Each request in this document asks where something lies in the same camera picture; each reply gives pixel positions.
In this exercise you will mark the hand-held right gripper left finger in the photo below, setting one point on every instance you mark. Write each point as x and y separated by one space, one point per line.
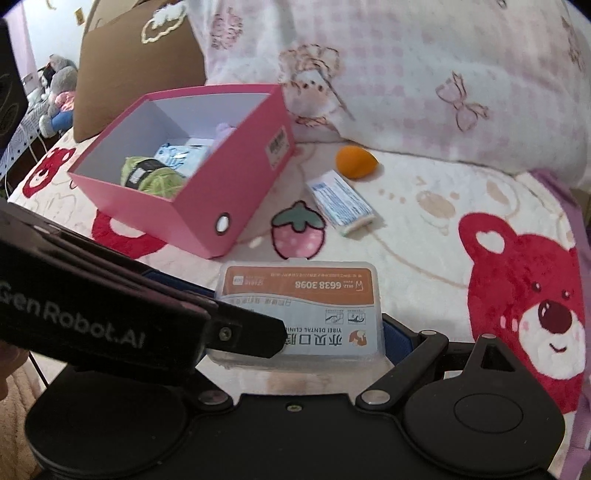
210 390

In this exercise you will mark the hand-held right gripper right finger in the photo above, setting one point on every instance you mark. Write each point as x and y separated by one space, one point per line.
399 341

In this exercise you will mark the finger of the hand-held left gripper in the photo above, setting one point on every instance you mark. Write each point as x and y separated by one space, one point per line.
249 334
180 288

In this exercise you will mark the clear plastic box orange label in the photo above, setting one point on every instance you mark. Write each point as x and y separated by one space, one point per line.
314 304

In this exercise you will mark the pink cardboard box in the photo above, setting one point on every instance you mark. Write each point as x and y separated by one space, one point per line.
231 194

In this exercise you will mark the green yarn ball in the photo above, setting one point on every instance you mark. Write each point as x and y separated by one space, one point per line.
159 182

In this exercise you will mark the blue wet wipes packet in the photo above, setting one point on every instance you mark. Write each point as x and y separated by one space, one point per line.
182 157

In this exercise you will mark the small white blue packet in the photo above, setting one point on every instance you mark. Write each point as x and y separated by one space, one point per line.
341 203

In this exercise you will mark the purple plush toy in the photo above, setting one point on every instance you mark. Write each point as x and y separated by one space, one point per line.
225 130

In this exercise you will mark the orange makeup sponge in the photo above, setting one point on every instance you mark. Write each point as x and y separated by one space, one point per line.
354 162

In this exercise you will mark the person's left hand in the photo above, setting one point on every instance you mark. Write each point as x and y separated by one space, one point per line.
14 369

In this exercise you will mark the side table with patterned cloth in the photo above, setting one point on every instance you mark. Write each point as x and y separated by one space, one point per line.
23 138

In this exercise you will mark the brown pillow with cloud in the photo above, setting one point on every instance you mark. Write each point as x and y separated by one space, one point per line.
124 69

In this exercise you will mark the grey plush toy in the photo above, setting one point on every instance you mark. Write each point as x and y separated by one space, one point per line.
62 87

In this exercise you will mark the black white plush toy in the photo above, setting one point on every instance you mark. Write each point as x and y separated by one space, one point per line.
45 83

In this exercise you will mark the pink curtain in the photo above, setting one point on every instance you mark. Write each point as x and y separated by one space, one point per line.
23 46

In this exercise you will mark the pink checked pillow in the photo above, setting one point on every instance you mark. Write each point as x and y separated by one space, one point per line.
415 69

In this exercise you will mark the yellow wall plate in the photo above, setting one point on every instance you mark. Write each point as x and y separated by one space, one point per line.
79 14

